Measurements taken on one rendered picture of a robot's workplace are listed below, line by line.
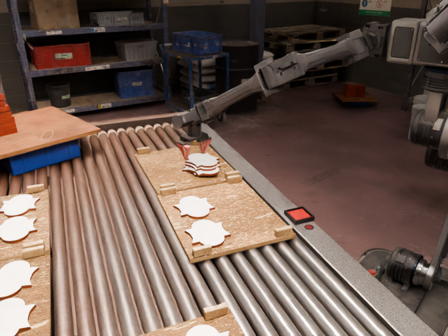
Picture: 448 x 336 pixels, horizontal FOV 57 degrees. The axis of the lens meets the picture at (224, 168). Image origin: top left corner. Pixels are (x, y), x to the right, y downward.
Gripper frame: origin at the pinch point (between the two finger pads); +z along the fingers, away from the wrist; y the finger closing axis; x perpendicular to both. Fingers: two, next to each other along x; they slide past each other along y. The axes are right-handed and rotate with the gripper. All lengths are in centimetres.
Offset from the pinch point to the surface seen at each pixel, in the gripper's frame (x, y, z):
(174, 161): -9.3, 3.6, 5.0
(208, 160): 7.1, -1.3, 0.5
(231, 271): 58, 37, 6
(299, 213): 54, 0, 5
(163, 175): -2.3, 15.3, 5.1
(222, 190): 24.3, 7.5, 4.7
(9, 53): -454, -84, 26
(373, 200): 2, -191, 96
